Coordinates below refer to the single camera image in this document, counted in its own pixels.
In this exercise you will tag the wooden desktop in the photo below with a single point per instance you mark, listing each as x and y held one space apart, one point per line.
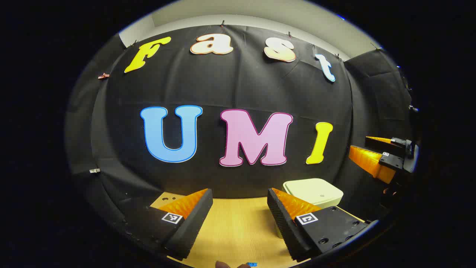
234 230

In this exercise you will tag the small red cloth clip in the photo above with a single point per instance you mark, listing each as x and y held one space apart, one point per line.
103 76

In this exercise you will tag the small white cloth clip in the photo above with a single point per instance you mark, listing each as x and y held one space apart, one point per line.
94 171

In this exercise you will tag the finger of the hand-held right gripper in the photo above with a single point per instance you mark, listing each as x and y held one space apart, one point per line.
390 162
383 146

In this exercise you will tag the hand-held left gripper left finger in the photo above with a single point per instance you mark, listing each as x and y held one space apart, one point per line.
193 223

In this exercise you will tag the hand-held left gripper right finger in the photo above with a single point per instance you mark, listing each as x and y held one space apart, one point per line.
284 223

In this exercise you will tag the pale green desktop garbage bin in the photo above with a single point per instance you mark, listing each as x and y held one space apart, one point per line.
312 191

